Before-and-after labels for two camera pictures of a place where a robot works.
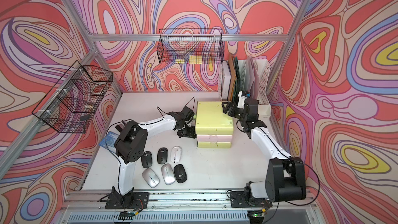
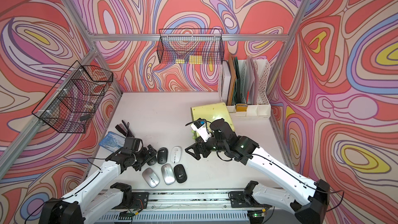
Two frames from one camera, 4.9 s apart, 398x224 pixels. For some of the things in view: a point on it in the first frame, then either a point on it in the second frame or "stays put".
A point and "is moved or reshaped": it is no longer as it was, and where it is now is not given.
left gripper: [193, 134] -> [147, 155]
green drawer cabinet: [213, 128] is moved or reshaped
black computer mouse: [162, 155] stays put
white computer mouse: [176, 154] stays put
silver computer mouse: [168, 174] stays put
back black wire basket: [192, 46] stays put
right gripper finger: [231, 109] -> [198, 149]
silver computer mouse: [151, 177] stays put
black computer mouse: [180, 173] stays put
